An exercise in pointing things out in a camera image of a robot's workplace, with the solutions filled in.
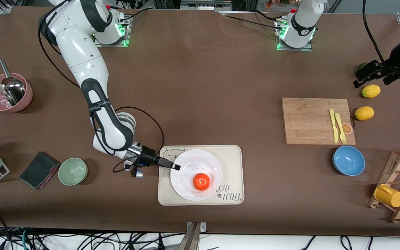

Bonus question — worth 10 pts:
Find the metal mount bracket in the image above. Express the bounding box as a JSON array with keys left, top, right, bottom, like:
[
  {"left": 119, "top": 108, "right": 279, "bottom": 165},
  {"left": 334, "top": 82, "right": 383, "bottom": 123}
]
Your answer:
[{"left": 177, "top": 222, "right": 207, "bottom": 250}]

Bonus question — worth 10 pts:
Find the yellow plastic fork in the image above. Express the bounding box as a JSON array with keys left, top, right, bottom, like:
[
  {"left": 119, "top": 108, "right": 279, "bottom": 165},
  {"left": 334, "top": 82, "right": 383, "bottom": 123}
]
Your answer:
[{"left": 335, "top": 112, "right": 348, "bottom": 144}]

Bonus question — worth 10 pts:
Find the metal scoop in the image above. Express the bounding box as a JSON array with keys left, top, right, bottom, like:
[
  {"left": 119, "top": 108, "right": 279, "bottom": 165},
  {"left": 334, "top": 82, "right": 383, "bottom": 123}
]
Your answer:
[{"left": 0, "top": 59, "right": 26, "bottom": 107}]

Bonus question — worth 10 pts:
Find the orange fruit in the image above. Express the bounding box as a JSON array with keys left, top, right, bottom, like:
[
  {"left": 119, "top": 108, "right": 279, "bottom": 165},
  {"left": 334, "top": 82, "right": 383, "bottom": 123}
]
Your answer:
[{"left": 193, "top": 173, "right": 210, "bottom": 191}]

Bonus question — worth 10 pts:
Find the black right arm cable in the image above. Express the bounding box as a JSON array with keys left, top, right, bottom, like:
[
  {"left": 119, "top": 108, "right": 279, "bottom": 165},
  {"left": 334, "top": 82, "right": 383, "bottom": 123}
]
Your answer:
[{"left": 38, "top": 10, "right": 165, "bottom": 174}]

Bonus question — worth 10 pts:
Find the cream tray with bear print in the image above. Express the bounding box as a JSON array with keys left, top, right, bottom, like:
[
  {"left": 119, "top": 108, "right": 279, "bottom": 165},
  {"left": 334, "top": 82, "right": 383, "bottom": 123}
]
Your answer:
[{"left": 158, "top": 145, "right": 245, "bottom": 206}]

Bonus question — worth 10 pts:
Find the white round plate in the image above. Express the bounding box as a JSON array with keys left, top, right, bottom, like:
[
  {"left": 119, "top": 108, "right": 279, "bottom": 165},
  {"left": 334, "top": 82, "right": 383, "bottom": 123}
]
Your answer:
[{"left": 170, "top": 149, "right": 222, "bottom": 201}]

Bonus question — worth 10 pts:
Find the black base cable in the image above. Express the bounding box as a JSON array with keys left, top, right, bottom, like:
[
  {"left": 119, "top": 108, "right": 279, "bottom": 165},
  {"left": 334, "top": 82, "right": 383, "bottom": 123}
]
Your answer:
[
  {"left": 219, "top": 10, "right": 284, "bottom": 30},
  {"left": 118, "top": 8, "right": 149, "bottom": 23}
]

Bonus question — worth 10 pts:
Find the yellow lemon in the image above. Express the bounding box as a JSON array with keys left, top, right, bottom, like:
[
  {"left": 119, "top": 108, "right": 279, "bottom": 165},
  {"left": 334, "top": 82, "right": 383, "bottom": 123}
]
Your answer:
[
  {"left": 361, "top": 84, "right": 381, "bottom": 99},
  {"left": 354, "top": 106, "right": 375, "bottom": 121}
]

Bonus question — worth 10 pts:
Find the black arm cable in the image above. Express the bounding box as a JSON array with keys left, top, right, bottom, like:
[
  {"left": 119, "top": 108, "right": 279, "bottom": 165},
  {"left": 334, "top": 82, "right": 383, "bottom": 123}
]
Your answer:
[
  {"left": 362, "top": 0, "right": 386, "bottom": 65},
  {"left": 38, "top": 10, "right": 165, "bottom": 174}
]

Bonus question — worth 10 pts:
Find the pale green bowl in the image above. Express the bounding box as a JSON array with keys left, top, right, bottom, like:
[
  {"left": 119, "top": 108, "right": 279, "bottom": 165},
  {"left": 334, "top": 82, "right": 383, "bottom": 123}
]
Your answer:
[{"left": 58, "top": 158, "right": 88, "bottom": 186}]

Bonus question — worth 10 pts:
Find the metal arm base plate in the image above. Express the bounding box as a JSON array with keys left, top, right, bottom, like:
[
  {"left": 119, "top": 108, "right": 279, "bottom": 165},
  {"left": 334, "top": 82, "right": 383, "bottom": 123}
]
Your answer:
[
  {"left": 276, "top": 19, "right": 314, "bottom": 52},
  {"left": 93, "top": 16, "right": 131, "bottom": 48}
]

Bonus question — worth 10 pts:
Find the yellow plastic knife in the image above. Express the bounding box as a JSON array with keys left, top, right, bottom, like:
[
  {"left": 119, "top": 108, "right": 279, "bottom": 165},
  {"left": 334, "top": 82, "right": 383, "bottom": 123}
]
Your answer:
[{"left": 329, "top": 109, "right": 339, "bottom": 144}]

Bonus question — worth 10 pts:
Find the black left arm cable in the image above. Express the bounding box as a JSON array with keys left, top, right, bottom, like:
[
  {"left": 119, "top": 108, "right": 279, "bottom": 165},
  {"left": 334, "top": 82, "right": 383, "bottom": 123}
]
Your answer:
[{"left": 362, "top": 0, "right": 386, "bottom": 65}]

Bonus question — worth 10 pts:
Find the wooden cutting board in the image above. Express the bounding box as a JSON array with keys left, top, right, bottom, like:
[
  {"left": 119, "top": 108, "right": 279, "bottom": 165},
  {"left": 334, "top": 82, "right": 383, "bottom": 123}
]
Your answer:
[{"left": 282, "top": 98, "right": 356, "bottom": 145}]

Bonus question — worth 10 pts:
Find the aluminium frame structure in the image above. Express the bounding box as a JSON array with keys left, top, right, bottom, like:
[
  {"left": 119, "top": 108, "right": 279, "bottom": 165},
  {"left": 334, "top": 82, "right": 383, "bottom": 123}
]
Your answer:
[{"left": 153, "top": 0, "right": 256, "bottom": 11}]

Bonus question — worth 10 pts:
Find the blue bowl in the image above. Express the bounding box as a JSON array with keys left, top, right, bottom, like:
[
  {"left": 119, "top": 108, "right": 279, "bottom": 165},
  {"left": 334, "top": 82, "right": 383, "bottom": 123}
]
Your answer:
[{"left": 332, "top": 145, "right": 366, "bottom": 176}]

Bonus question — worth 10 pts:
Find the yellow mug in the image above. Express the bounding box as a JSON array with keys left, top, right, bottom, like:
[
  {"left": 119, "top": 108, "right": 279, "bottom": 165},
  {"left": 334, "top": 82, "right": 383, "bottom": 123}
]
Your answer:
[{"left": 374, "top": 184, "right": 400, "bottom": 208}]

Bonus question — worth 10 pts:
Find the dark grey folded cloth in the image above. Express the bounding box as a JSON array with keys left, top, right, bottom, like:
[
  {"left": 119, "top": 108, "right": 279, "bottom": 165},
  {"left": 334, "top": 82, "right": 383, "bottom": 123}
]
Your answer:
[{"left": 19, "top": 151, "right": 60, "bottom": 190}]

